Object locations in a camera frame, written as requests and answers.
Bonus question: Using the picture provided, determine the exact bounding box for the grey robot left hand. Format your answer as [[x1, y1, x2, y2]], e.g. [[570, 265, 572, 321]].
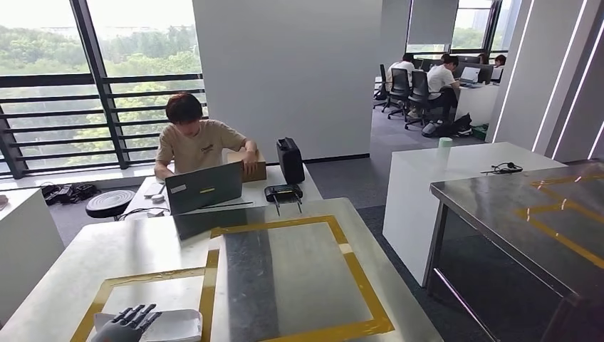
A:
[[90, 303, 163, 342]]

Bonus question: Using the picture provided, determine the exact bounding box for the large white glossy panel part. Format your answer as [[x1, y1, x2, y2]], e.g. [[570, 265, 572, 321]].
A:
[[93, 309, 204, 342]]

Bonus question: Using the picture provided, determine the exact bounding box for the pale steel workbench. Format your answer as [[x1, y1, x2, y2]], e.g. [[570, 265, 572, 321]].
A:
[[0, 197, 444, 342]]

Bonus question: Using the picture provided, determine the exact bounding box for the dark steel workbench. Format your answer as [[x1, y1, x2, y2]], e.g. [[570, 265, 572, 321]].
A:
[[422, 159, 604, 342]]

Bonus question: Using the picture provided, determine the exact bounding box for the round black stool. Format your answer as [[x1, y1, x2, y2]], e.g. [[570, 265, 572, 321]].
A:
[[85, 190, 136, 220]]

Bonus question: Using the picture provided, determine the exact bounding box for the grey laptop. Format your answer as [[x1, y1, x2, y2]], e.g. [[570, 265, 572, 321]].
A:
[[165, 160, 245, 217]]

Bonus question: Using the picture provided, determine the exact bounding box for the black router with antennas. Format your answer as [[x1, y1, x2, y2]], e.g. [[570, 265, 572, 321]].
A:
[[263, 184, 304, 217]]

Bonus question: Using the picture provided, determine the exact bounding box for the cardboard box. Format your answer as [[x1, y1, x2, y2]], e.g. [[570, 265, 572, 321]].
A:
[[226, 150, 268, 183]]

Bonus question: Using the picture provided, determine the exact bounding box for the black hard case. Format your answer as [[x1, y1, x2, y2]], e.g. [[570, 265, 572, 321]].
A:
[[276, 137, 306, 185]]

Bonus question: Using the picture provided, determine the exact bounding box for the black window railing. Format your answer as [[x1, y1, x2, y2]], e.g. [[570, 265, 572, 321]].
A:
[[0, 73, 209, 180]]

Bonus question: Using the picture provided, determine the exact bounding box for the black office chair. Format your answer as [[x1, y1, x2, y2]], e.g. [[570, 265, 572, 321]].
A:
[[387, 67, 412, 120], [373, 63, 390, 112], [405, 69, 437, 130]]

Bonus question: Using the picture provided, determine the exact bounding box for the black bag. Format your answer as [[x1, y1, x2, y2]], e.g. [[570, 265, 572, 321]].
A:
[[421, 113, 473, 139]]

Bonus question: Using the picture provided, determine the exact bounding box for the black headset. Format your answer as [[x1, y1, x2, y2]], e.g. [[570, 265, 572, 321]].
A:
[[480, 162, 524, 175]]

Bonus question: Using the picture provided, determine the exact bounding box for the white office desk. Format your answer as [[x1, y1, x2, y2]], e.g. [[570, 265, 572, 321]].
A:
[[455, 82, 500, 128]]

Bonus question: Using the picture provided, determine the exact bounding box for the open laptop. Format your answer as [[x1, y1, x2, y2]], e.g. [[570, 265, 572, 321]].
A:
[[459, 66, 482, 86]]

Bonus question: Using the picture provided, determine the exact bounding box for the black cable pile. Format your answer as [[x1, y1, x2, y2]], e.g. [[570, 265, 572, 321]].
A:
[[40, 181, 101, 206]]

